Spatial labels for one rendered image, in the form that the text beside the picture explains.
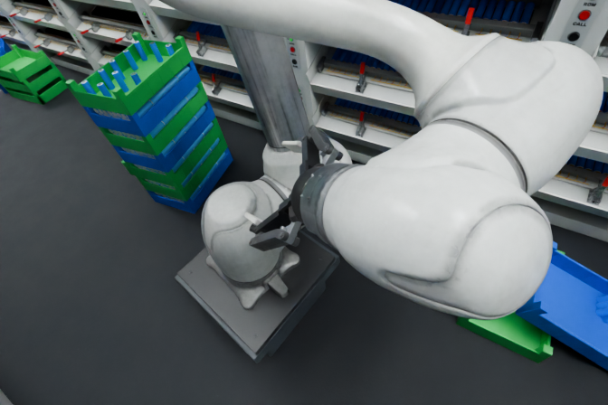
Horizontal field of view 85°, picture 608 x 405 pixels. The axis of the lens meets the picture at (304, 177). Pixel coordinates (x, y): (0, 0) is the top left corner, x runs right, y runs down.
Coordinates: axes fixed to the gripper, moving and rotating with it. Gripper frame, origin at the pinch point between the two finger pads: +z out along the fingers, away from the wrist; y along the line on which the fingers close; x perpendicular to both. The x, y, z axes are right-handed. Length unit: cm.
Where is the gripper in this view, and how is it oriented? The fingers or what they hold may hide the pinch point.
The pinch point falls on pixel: (272, 182)
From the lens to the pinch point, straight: 56.4
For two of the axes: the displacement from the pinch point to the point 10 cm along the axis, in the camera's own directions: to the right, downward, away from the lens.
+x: 7.8, 4.7, 4.1
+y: -4.6, 8.8, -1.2
